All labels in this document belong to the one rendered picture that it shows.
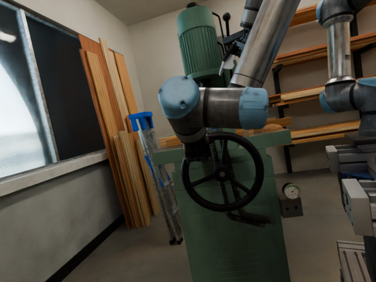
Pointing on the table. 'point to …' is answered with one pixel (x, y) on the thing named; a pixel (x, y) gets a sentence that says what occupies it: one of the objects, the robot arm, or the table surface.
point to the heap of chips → (272, 128)
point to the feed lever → (228, 31)
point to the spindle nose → (206, 83)
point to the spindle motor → (198, 43)
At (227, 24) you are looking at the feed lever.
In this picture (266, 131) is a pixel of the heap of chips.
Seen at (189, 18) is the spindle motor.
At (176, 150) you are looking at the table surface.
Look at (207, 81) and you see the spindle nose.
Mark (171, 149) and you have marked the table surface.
